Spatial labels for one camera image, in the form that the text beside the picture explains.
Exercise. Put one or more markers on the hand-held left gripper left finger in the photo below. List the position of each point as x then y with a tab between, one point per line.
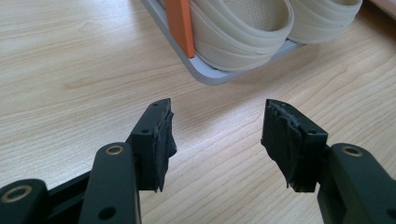
152	143

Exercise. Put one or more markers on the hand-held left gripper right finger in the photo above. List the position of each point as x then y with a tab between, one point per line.
295	146

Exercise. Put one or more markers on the cream clog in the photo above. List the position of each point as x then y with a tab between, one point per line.
320	28
243	40

